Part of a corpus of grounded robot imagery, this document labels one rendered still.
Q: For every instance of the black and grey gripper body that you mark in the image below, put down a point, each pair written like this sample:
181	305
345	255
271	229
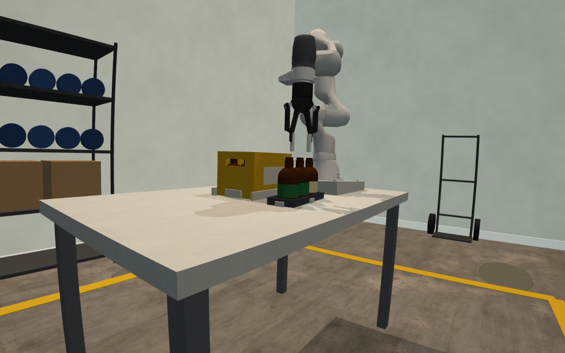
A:
302	92

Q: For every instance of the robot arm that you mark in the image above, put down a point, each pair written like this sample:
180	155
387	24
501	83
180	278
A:
315	55

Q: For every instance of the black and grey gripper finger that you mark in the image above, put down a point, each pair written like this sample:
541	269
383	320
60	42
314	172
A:
287	126
311	128

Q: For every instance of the brown bottle with green label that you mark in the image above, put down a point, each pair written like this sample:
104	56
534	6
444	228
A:
288	181
304	177

